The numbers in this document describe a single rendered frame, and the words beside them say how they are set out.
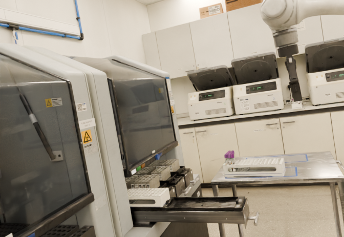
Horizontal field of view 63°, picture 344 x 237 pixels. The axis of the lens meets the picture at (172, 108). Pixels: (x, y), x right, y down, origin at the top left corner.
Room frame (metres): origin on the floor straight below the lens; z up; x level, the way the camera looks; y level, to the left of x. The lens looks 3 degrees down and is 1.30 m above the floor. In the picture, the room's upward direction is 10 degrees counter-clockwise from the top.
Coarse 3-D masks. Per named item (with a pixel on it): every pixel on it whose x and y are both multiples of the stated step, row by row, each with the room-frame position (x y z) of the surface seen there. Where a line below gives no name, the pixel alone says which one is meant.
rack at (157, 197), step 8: (128, 192) 1.34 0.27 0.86; (136, 192) 1.33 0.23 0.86; (144, 192) 1.30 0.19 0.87; (152, 192) 1.28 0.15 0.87; (160, 192) 1.26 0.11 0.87; (168, 192) 1.30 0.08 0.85; (136, 200) 1.36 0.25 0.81; (144, 200) 1.35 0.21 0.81; (152, 200) 1.34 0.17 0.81; (160, 200) 1.22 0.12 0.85
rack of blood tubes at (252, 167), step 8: (240, 160) 1.52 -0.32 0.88; (248, 160) 1.48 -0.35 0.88; (256, 160) 1.46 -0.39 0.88; (264, 160) 1.44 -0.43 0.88; (272, 160) 1.41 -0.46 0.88; (280, 160) 1.38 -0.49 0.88; (224, 168) 1.46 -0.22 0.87; (240, 168) 1.48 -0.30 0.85; (248, 168) 1.46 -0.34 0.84; (256, 168) 1.48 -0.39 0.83; (264, 168) 1.46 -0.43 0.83; (272, 168) 1.44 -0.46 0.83; (280, 168) 1.33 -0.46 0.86; (224, 176) 1.47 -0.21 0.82; (232, 176) 1.44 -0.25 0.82; (240, 176) 1.43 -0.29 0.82; (248, 176) 1.41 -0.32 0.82; (256, 176) 1.39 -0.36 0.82; (272, 176) 1.35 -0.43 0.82; (280, 176) 1.34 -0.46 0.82
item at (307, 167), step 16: (288, 160) 1.56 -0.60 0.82; (304, 160) 1.52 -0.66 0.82; (320, 160) 1.47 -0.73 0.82; (336, 160) 1.54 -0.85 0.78; (288, 176) 1.32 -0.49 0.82; (304, 176) 1.29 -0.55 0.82; (320, 176) 1.25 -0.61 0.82; (336, 176) 1.22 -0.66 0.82; (336, 208) 1.59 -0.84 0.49; (240, 224) 1.81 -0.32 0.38; (336, 224) 1.59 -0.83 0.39
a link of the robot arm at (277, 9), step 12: (264, 0) 0.94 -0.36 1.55; (276, 0) 0.90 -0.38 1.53; (288, 0) 0.90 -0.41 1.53; (300, 0) 0.92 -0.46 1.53; (312, 0) 0.92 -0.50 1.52; (324, 0) 0.91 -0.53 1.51; (336, 0) 0.91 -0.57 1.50; (264, 12) 0.93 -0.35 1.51; (276, 12) 0.90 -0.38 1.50; (288, 12) 0.90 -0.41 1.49; (300, 12) 0.92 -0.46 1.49; (312, 12) 0.92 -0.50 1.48; (324, 12) 0.92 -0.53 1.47; (336, 12) 0.92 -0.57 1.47; (276, 24) 0.95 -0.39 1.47; (288, 24) 0.96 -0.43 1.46
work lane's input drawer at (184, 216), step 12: (168, 204) 1.24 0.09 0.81; (180, 204) 1.24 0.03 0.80; (192, 204) 1.22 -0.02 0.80; (204, 204) 1.20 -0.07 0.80; (216, 204) 1.18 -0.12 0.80; (228, 204) 1.16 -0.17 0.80; (240, 204) 1.11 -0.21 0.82; (132, 216) 1.26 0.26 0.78; (144, 216) 1.23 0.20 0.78; (156, 216) 1.21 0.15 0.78; (168, 216) 1.19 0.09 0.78; (180, 216) 1.17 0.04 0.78; (192, 216) 1.14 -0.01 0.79; (204, 216) 1.12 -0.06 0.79; (216, 216) 1.11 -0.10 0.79; (228, 216) 1.09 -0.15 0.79; (240, 216) 1.07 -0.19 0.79
